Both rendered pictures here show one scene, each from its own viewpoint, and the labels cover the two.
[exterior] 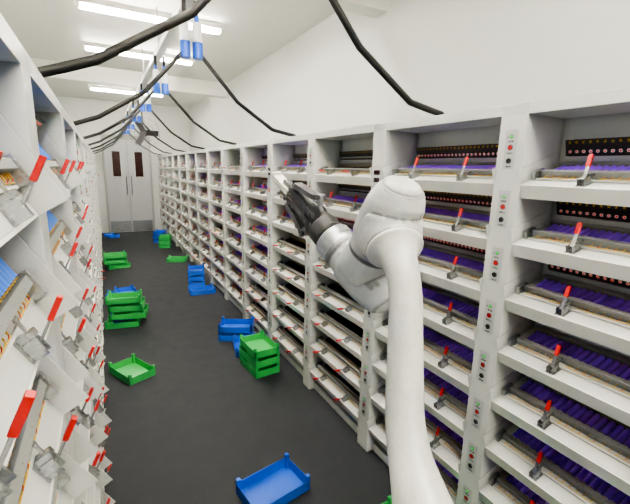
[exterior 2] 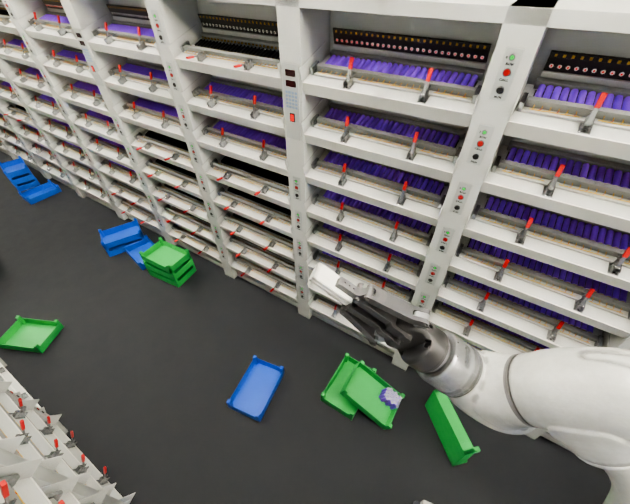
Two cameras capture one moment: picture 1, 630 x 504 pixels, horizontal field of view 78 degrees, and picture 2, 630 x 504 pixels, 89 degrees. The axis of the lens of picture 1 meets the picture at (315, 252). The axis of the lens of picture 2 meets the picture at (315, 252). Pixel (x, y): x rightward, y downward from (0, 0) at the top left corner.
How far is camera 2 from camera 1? 0.85 m
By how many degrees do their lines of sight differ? 40
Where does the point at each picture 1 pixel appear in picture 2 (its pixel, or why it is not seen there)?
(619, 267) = (597, 214)
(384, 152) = (299, 44)
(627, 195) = not seen: outside the picture
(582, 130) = (569, 36)
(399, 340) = not seen: outside the picture
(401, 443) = not seen: outside the picture
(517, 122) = (525, 37)
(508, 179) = (494, 112)
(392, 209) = not seen: outside the picture
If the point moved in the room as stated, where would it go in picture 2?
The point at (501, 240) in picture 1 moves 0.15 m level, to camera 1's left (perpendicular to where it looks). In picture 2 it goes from (471, 177) to (437, 189)
